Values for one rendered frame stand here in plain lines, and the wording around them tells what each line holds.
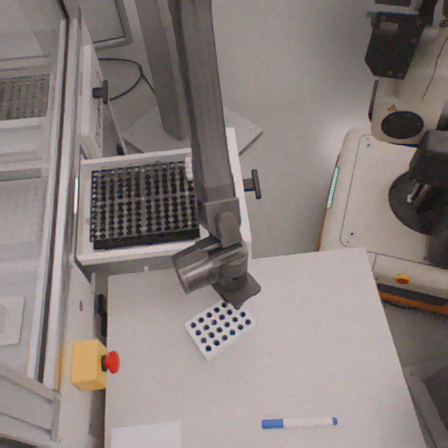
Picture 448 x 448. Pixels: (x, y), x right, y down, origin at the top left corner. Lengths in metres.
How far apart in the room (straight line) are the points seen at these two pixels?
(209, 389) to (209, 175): 0.44
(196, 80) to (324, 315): 0.55
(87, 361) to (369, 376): 0.53
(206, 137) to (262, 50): 1.97
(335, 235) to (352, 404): 0.81
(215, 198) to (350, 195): 1.07
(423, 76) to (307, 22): 1.65
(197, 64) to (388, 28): 0.54
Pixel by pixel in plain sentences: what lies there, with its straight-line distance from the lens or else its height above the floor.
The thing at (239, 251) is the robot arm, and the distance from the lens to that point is 0.78.
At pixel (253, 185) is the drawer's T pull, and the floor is 0.91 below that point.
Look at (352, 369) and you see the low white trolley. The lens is 1.00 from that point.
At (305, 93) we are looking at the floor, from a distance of 2.47.
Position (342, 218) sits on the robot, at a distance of 1.71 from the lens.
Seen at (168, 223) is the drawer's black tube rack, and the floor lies 0.87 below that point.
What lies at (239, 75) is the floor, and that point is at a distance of 2.56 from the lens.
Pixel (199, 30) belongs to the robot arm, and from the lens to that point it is 0.75.
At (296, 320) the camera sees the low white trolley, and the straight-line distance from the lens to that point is 1.01.
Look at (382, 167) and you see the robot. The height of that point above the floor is 0.28.
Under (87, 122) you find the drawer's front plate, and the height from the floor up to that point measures 0.93.
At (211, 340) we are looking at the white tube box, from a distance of 0.95.
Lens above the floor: 1.71
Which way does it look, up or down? 61 degrees down
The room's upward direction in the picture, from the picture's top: 7 degrees counter-clockwise
